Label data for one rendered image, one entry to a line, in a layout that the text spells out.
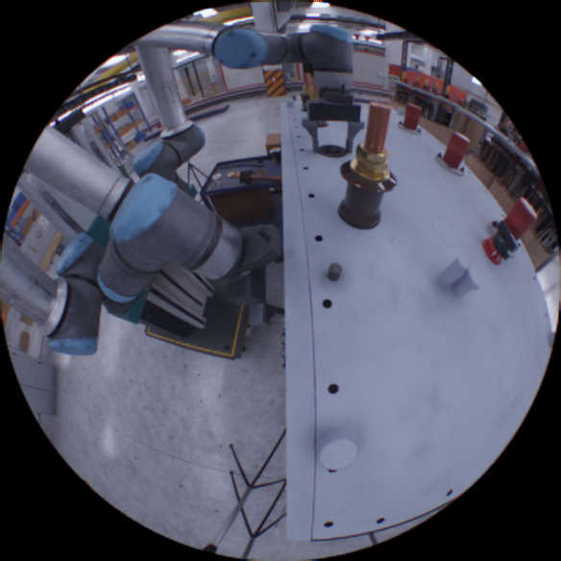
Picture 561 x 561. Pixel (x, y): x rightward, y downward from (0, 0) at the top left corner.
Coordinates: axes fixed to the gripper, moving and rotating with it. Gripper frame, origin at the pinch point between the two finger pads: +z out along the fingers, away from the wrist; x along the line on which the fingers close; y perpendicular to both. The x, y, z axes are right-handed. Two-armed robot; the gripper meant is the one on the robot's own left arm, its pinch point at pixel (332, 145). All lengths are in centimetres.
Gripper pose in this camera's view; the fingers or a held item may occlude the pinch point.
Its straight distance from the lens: 59.4
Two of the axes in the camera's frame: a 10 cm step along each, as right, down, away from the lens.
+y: -0.1, -8.9, 4.6
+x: -9.9, 0.6, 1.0
